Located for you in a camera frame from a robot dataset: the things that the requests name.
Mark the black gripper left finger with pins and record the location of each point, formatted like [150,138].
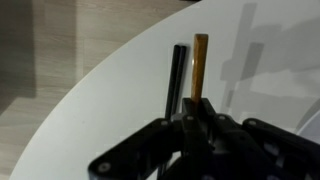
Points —
[133,146]

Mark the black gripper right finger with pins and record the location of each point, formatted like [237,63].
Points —
[283,146]

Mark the black chopstick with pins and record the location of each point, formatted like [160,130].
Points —
[181,76]
[173,80]

